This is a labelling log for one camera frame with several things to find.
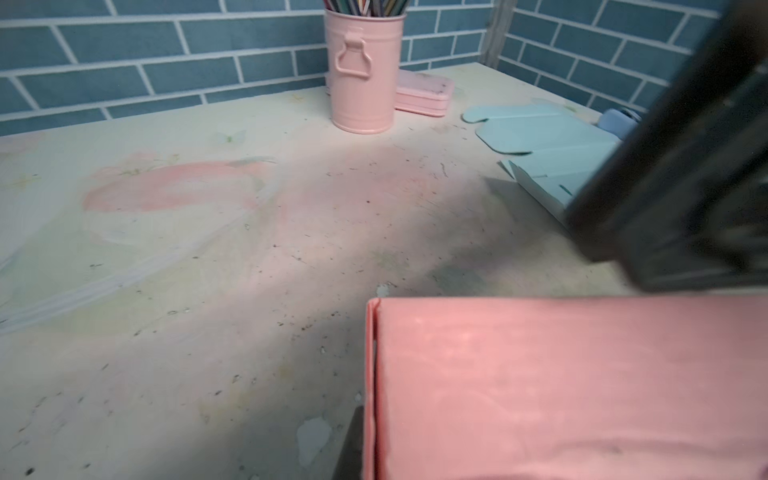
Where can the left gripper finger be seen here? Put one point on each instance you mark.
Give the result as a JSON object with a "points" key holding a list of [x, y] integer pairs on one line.
{"points": [[349, 465]]}

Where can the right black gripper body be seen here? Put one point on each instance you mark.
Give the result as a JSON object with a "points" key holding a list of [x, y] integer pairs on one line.
{"points": [[681, 204]]}

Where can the pink paper box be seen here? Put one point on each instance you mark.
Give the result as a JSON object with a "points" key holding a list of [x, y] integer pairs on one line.
{"points": [[660, 387]]}

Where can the light blue flat paper box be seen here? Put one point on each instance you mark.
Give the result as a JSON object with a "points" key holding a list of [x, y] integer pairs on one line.
{"points": [[548, 151]]}

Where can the small blue clip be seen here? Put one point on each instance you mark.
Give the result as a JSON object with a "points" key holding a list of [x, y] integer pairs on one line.
{"points": [[619, 122]]}

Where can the pink pencil case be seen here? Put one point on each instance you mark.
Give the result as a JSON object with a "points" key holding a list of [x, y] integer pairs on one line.
{"points": [[423, 94]]}

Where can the pink metal pencil cup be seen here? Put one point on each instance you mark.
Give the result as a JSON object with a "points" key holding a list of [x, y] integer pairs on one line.
{"points": [[363, 60]]}

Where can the coloured pencils bundle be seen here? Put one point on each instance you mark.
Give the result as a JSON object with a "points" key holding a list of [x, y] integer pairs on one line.
{"points": [[368, 8]]}

